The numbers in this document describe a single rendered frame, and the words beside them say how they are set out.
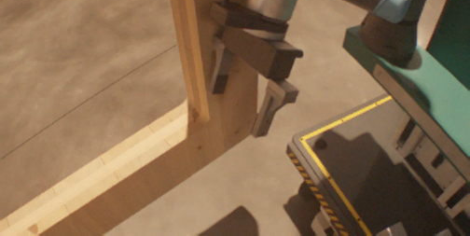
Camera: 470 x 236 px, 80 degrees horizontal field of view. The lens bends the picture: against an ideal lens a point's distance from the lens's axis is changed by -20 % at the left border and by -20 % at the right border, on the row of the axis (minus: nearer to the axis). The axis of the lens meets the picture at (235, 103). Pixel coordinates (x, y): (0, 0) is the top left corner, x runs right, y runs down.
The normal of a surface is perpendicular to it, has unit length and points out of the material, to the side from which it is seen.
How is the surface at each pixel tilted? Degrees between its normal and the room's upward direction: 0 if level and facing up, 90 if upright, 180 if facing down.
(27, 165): 0
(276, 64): 83
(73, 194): 3
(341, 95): 0
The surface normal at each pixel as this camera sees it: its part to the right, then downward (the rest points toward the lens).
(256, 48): -0.80, 0.08
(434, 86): 0.00, -0.67
